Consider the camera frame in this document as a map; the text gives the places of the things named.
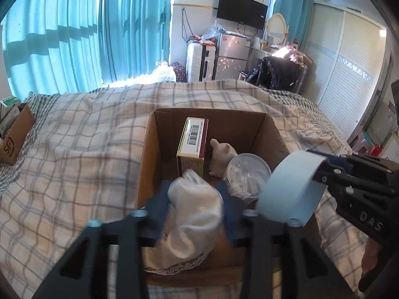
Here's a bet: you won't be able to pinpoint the wide white tape roll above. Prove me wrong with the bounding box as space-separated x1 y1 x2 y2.
256 150 327 226

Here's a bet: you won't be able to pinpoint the white lace socks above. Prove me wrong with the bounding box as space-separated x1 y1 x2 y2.
143 169 224 275

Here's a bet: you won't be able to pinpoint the brown medicine box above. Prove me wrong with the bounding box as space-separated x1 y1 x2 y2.
177 117 208 177

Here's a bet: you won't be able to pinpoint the person's right hand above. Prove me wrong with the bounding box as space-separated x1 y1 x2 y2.
361 238 382 279

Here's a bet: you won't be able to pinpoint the pink plastic stool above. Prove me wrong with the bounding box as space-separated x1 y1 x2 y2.
350 131 376 154

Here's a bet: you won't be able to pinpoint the clear cotton swab jar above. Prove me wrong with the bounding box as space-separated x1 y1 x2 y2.
223 153 272 204

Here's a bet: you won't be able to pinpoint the open brown cardboard box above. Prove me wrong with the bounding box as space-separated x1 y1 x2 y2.
135 108 290 288

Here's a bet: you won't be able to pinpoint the chair with black jacket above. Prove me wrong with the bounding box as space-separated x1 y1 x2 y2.
244 56 309 94

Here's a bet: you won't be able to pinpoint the white plush toy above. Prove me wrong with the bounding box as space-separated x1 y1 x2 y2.
209 138 237 178

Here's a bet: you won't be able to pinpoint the plaid beige blanket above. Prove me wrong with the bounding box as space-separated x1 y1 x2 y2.
1 80 351 298

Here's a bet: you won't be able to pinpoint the white sliding wardrobe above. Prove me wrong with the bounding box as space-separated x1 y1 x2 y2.
303 3 386 139

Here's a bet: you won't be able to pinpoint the pink clothes pile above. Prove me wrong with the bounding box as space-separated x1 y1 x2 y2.
272 45 314 68

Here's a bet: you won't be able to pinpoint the oval white vanity mirror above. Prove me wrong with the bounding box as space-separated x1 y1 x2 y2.
266 13 289 45

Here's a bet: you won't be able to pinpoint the silver small refrigerator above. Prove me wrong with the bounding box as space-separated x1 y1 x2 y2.
214 33 251 80

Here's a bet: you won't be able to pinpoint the teal curtain right window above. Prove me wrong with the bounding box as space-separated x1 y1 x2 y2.
273 0 314 51

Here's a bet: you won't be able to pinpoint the small cardboard box with items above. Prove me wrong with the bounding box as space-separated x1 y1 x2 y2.
1 103 36 165

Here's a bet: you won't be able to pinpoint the white suitcase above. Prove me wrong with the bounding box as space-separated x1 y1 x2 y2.
186 40 216 83

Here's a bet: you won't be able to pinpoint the teal curtain left panel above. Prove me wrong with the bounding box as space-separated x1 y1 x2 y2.
2 0 102 100

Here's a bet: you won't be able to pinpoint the teal curtain panel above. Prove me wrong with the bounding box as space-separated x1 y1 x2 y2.
98 0 171 84
2 0 102 100

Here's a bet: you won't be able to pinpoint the teal curtain middle panel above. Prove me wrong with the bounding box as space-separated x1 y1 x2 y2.
98 0 171 84

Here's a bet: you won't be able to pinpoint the black wall television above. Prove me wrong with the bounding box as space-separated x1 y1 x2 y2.
216 0 268 30

